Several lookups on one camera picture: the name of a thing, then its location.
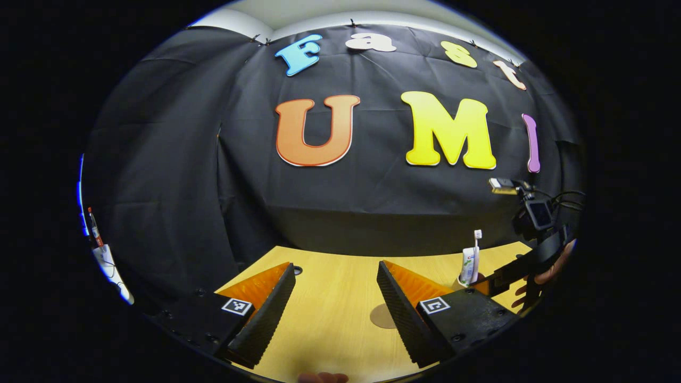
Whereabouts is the black cable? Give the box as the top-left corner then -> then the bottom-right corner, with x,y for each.
551,189 -> 586,212

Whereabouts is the black backdrop cloth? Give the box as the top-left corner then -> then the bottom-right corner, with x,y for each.
80,24 -> 586,304

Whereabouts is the cream cup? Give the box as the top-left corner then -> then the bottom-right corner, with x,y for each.
456,272 -> 486,291

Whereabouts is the pale pink toothbrush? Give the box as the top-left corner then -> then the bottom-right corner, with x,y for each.
473,229 -> 483,282

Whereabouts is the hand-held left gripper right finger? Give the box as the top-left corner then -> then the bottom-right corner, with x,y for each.
376,260 -> 521,369

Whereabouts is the wooden desktop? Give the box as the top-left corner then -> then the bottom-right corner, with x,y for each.
215,242 -> 535,383

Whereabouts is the red and white pen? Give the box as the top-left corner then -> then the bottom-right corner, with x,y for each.
87,207 -> 105,248

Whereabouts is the white object with cable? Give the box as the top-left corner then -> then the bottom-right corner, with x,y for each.
92,244 -> 135,305

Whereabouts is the white toothpaste tube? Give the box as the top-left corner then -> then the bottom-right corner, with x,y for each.
460,247 -> 480,288

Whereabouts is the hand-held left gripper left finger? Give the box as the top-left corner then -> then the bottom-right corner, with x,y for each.
145,261 -> 297,369

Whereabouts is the round brown coaster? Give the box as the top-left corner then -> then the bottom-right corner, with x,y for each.
370,303 -> 398,330

